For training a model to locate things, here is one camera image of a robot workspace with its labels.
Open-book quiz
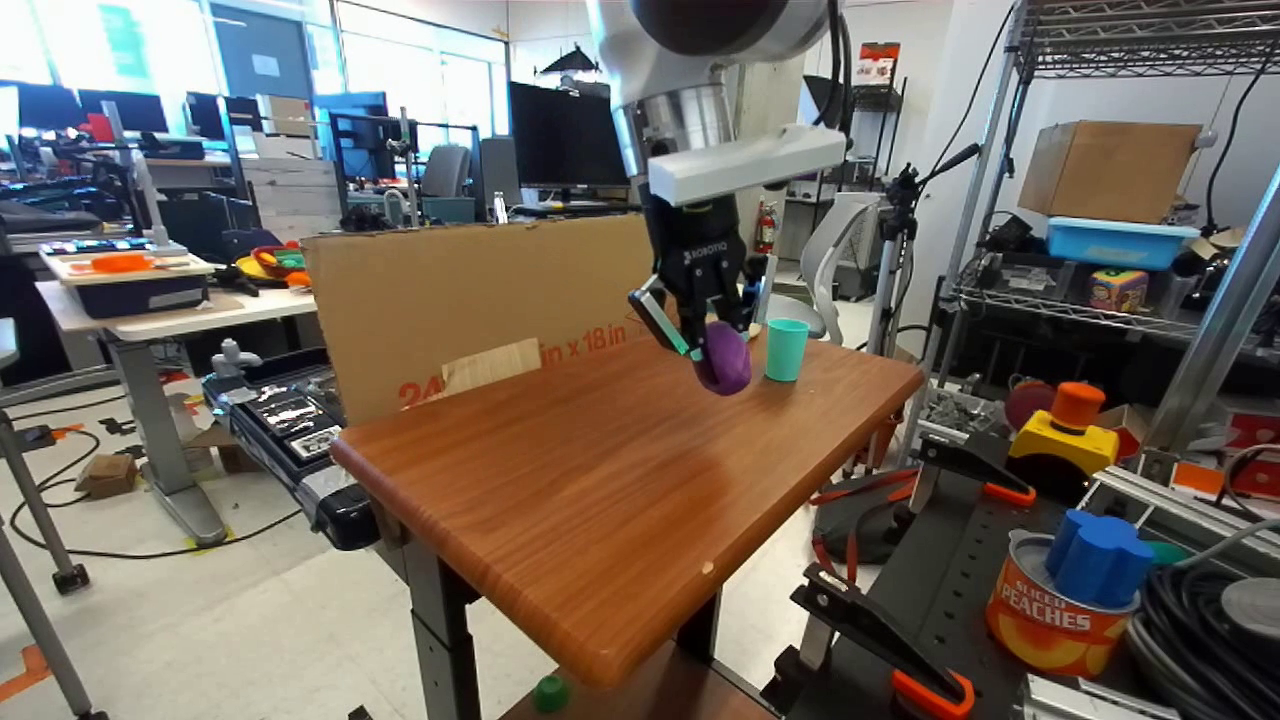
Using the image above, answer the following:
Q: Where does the orange peaches can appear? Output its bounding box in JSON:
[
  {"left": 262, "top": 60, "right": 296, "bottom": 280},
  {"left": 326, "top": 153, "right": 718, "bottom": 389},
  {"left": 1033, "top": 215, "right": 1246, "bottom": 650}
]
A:
[{"left": 984, "top": 528, "right": 1144, "bottom": 683}]

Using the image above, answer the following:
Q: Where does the grey office chair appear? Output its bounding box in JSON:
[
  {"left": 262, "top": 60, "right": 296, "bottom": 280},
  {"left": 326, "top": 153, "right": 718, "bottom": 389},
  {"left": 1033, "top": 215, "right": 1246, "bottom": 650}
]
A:
[{"left": 797, "top": 186, "right": 897, "bottom": 348}]

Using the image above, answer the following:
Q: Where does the small black orange clamp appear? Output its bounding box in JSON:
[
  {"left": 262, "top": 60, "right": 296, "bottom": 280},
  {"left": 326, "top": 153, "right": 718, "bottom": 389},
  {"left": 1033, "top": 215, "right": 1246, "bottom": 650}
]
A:
[{"left": 915, "top": 426, "right": 1045, "bottom": 516}]

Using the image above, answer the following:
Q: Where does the black cable coil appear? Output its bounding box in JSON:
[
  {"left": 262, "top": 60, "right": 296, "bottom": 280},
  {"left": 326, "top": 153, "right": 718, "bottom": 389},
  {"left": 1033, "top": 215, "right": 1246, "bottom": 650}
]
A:
[{"left": 1121, "top": 563, "right": 1280, "bottom": 720}]

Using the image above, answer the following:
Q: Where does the tray with orange plate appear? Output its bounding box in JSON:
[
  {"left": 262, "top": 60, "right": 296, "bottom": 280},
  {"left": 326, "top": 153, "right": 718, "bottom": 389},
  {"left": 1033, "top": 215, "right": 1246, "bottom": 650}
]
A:
[{"left": 34, "top": 235, "right": 219, "bottom": 320}]

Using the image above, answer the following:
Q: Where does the white figurine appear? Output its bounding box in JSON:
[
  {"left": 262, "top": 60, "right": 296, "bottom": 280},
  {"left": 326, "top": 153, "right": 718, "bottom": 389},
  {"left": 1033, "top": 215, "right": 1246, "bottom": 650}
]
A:
[{"left": 206, "top": 333, "right": 266, "bottom": 395}]

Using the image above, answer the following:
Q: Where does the metal wire shelf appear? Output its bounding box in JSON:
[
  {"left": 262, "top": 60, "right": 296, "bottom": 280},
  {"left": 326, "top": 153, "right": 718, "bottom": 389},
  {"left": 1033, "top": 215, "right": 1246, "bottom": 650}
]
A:
[{"left": 929, "top": 0, "right": 1280, "bottom": 402}]

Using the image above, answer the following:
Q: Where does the small cardboard box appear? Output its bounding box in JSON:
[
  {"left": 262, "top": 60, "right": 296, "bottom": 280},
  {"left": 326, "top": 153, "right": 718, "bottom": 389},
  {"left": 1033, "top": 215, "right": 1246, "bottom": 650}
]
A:
[{"left": 70, "top": 449, "right": 144, "bottom": 502}]

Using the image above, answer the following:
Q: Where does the blue ridged block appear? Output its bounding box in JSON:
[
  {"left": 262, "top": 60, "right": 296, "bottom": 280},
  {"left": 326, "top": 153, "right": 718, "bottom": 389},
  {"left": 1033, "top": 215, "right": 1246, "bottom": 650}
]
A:
[{"left": 1045, "top": 508, "right": 1158, "bottom": 612}]

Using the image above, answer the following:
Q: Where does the yellow toy with orange knob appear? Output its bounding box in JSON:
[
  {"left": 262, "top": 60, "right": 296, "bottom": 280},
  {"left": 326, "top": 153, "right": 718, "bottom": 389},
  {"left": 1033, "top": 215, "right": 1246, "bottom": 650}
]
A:
[{"left": 1004, "top": 375, "right": 1123, "bottom": 480}]

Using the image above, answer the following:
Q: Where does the cardboard box on shelf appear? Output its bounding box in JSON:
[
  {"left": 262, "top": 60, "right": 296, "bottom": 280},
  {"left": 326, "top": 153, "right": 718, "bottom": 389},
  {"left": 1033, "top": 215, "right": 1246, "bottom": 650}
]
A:
[{"left": 1017, "top": 119, "right": 1204, "bottom": 226}]

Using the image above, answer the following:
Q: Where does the grey table leg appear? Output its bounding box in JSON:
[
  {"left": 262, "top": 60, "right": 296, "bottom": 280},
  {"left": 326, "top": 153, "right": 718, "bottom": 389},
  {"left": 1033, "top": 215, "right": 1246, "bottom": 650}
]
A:
[{"left": 374, "top": 528, "right": 486, "bottom": 720}]

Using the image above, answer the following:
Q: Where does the white desk with grey leg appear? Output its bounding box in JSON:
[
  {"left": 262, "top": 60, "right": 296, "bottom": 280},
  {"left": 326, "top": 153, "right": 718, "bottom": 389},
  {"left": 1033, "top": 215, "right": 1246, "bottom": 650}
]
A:
[{"left": 31, "top": 274, "right": 323, "bottom": 548}]

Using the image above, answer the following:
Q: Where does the grey stand leg with caster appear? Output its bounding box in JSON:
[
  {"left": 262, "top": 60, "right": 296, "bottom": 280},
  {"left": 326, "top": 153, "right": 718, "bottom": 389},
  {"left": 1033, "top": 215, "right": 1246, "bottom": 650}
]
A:
[{"left": 0, "top": 402, "right": 97, "bottom": 600}]

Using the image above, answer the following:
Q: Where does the silver aluminium profile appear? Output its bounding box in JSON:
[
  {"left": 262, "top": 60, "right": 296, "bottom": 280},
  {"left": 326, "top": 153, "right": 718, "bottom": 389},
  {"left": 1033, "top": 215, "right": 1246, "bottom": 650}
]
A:
[{"left": 1139, "top": 165, "right": 1280, "bottom": 456}]

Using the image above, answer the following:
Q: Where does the red fire extinguisher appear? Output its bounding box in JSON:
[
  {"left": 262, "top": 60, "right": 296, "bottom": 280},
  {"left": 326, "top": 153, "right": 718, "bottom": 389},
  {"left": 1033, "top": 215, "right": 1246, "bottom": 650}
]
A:
[{"left": 750, "top": 197, "right": 781, "bottom": 274}]

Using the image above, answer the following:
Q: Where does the colourful cube toy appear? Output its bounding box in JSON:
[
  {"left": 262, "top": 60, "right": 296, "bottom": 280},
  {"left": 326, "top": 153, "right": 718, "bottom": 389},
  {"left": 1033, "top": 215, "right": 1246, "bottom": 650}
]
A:
[{"left": 1087, "top": 263, "right": 1155, "bottom": 314}]

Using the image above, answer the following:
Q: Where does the brown cardboard board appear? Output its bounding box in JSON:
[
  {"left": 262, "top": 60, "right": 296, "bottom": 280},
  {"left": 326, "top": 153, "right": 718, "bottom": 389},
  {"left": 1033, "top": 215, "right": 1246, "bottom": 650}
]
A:
[{"left": 303, "top": 206, "right": 686, "bottom": 430}]

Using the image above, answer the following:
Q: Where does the green small object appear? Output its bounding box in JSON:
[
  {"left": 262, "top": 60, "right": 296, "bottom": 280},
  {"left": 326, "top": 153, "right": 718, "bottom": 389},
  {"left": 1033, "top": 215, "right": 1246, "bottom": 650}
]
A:
[{"left": 533, "top": 670, "right": 576, "bottom": 716}]

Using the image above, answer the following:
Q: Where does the black floor cable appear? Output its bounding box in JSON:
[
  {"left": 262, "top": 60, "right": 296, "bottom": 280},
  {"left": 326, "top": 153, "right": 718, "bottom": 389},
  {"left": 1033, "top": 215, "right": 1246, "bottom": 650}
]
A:
[{"left": 3, "top": 418, "right": 306, "bottom": 563}]

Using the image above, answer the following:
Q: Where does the black equipment rail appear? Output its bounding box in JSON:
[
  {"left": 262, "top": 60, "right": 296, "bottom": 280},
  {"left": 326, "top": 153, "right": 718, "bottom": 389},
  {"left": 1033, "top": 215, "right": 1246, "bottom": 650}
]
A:
[{"left": 217, "top": 371, "right": 382, "bottom": 554}]

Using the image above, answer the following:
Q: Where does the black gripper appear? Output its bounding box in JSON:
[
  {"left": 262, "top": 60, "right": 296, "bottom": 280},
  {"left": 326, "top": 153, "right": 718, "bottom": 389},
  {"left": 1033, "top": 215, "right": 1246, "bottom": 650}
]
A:
[{"left": 624, "top": 186, "right": 775, "bottom": 367}]

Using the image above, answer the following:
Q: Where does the large black orange clamp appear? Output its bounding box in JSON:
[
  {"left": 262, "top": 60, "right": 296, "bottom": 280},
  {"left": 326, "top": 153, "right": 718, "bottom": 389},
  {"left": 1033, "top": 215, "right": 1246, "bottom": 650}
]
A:
[{"left": 789, "top": 563, "right": 984, "bottom": 720}]

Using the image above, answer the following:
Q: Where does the large black monitor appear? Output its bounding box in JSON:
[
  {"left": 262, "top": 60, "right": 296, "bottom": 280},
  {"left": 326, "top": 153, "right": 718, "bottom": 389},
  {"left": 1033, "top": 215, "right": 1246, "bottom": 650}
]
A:
[{"left": 504, "top": 78, "right": 635, "bottom": 204}]

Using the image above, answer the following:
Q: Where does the purple ball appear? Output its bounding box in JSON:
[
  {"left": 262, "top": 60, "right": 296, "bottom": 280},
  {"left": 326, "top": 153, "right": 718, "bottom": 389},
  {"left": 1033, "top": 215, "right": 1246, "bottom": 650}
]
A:
[{"left": 697, "top": 314, "right": 760, "bottom": 400}]

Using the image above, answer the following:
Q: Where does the teal plastic cup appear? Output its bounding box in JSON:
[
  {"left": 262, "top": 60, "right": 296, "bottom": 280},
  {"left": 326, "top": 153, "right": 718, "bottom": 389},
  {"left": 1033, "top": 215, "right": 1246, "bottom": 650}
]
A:
[{"left": 760, "top": 314, "right": 816, "bottom": 389}]

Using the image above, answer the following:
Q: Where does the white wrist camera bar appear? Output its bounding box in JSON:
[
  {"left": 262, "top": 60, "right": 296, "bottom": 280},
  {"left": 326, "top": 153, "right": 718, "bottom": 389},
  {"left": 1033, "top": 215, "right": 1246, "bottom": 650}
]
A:
[{"left": 643, "top": 123, "right": 850, "bottom": 210}]

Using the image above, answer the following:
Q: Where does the blue plastic bin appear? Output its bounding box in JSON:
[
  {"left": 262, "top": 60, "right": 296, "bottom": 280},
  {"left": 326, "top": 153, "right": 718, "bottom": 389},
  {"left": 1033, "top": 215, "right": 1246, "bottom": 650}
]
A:
[{"left": 1045, "top": 210, "right": 1204, "bottom": 274}]

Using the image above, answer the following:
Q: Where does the black camera tripod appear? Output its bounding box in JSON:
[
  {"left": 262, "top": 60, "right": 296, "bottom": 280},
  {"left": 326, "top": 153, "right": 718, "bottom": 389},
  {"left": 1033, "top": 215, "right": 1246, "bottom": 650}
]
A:
[{"left": 869, "top": 139, "right": 989, "bottom": 360}]

